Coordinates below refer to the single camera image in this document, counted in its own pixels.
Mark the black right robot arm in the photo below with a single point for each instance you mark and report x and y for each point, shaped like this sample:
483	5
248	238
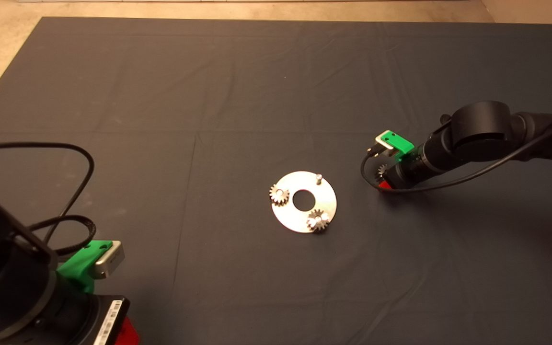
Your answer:
482	127

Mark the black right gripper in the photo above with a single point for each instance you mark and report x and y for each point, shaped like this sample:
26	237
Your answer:
400	176

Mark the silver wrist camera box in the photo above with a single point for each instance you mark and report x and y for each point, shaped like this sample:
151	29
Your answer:
382	141
110	258

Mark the dark grey table cloth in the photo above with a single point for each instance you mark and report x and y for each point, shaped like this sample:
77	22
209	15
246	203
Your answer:
209	96

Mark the green right camera mount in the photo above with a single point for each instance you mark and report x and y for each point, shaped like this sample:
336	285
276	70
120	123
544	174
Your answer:
400	143

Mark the round metal carrier plate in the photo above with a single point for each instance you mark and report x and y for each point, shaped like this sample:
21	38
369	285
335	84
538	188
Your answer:
326	201

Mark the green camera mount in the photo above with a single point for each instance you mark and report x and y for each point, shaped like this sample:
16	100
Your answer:
400	143
77	266

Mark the green left camera mount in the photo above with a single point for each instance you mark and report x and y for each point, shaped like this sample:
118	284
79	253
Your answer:
77	266

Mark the steel planetary gear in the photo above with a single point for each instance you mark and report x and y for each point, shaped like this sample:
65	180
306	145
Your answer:
276	197
314	223
381	172

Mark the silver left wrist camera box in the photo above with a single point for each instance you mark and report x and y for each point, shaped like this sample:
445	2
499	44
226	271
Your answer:
110	258

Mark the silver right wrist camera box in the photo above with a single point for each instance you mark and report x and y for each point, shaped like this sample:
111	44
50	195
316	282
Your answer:
382	141

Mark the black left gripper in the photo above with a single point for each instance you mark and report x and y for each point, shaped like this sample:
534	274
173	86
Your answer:
101	323

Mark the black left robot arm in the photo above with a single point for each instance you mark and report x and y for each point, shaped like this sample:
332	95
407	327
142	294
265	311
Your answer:
3	282

